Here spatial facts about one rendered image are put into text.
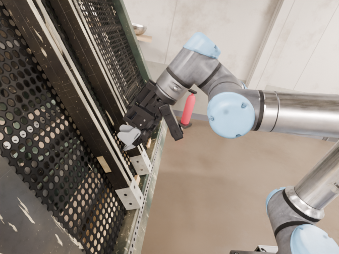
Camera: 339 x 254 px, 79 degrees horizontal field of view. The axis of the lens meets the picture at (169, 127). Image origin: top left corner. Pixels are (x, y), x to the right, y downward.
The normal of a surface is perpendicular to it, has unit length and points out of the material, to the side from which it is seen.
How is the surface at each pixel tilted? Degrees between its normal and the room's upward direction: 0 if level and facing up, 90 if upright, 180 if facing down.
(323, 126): 95
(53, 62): 90
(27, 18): 90
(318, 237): 7
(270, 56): 90
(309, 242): 7
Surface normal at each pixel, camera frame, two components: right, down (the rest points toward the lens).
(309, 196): -0.75, 0.08
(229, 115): -0.17, 0.46
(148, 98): 0.06, 0.51
